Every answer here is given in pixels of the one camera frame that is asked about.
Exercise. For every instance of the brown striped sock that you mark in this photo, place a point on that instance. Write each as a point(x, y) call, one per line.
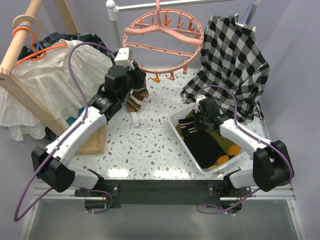
point(134, 102)

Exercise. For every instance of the black white checkered shirt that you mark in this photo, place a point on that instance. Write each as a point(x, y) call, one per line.
point(233, 69)

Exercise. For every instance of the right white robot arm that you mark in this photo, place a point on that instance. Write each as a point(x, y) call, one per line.
point(271, 165)

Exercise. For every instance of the white plastic basket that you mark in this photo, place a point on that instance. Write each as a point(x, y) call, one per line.
point(181, 114)

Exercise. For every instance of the olive orange sock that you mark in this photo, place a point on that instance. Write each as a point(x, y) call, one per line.
point(229, 147)

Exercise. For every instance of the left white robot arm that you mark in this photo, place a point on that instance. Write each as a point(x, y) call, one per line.
point(51, 163)

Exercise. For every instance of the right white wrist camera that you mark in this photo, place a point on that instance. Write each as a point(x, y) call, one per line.
point(197, 104)

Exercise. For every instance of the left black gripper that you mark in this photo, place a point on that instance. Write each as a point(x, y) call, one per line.
point(139, 75)

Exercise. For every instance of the dark patterned garment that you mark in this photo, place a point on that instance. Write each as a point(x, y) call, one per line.
point(56, 36)

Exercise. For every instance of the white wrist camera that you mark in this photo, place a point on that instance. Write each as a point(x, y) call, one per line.
point(124, 58)
point(197, 104)

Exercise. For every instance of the black striped sock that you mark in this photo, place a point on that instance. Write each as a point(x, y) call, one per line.
point(203, 147)

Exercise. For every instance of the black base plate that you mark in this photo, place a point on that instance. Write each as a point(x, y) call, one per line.
point(159, 192)

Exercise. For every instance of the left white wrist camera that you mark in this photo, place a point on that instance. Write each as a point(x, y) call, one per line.
point(124, 58)

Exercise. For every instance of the white blouse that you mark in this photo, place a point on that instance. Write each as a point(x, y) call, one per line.
point(58, 81)

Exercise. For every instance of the pink round clip hanger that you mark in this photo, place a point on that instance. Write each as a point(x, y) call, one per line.
point(161, 61)

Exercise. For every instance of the orange clothes hanger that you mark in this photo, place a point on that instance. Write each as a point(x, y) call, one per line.
point(36, 55)

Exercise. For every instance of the white metal clothes rail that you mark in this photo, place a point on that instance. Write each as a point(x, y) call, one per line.
point(117, 27)

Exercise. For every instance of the teal cloth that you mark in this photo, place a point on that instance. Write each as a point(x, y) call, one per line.
point(70, 120)

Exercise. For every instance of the blue clothes hanger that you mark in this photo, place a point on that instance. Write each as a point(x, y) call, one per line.
point(242, 19)

